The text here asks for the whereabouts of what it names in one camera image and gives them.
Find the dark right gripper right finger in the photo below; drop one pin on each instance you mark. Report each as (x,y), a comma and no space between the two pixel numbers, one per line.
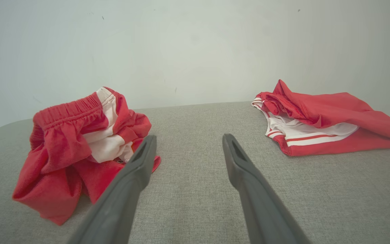
(259,210)

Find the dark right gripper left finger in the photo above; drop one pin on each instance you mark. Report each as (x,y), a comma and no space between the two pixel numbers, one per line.
(120,203)

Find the red shorts with white stripe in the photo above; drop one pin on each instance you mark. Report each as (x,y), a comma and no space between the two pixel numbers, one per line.
(59,152)

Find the red number 23 basketball jersey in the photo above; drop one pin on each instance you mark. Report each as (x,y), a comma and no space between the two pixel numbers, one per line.
(333,115)

